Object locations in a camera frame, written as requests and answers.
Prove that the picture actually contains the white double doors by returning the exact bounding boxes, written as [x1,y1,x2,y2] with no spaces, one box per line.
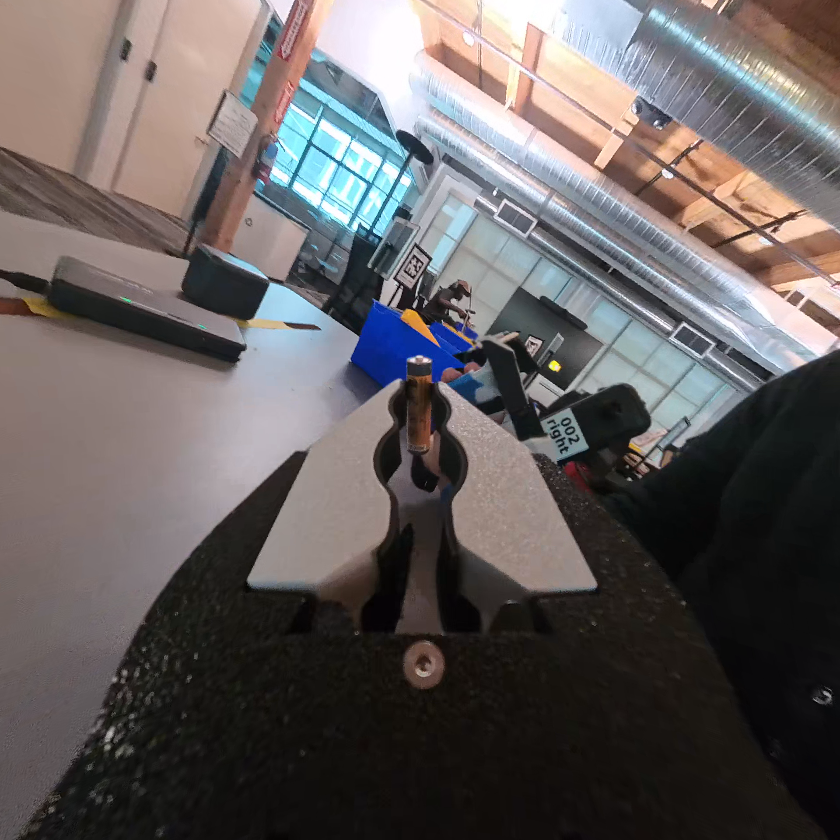
[72,0,274,219]

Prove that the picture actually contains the white board on easel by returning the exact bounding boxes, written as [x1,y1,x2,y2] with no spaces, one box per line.
[367,217,421,280]

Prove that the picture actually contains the black cable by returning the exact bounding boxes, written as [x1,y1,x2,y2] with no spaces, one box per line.
[0,268,55,294]

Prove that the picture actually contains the large blue plastic bin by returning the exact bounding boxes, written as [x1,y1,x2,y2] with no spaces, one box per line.
[351,298,484,389]

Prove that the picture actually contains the black office chair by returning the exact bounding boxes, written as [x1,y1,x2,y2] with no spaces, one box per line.
[325,223,386,317]

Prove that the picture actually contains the black round disc on pole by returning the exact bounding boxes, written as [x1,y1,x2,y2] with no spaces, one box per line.
[367,129,435,235]

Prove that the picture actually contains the paper notice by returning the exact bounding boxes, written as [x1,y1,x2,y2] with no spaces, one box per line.
[206,88,259,159]

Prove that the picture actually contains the large black monitor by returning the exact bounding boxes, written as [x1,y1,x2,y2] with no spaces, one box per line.
[489,289,606,389]

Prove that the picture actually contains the wide silver air duct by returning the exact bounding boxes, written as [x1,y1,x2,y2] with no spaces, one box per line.
[623,0,840,228]

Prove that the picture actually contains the framed sign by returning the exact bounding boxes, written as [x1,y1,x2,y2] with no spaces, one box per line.
[394,244,433,290]

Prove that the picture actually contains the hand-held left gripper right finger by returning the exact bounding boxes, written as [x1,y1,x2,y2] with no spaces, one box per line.
[430,382,598,634]

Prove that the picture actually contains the person's right forearm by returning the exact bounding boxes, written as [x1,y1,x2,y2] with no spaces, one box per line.
[600,459,742,592]

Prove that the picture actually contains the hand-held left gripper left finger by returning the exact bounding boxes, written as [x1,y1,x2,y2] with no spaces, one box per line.
[247,381,416,634]

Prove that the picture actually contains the black adapter cube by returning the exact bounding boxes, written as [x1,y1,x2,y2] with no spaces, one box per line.
[182,244,272,322]

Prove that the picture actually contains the wooden support post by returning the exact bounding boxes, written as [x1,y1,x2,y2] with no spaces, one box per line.
[200,0,337,255]

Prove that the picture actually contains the black power bank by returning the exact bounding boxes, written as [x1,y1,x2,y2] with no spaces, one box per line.
[49,256,249,364]

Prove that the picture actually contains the black ceiling rod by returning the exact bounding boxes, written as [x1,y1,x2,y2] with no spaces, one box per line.
[420,0,840,287]

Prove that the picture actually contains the white wall vent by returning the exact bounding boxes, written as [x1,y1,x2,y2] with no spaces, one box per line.
[492,199,540,238]
[669,322,718,360]

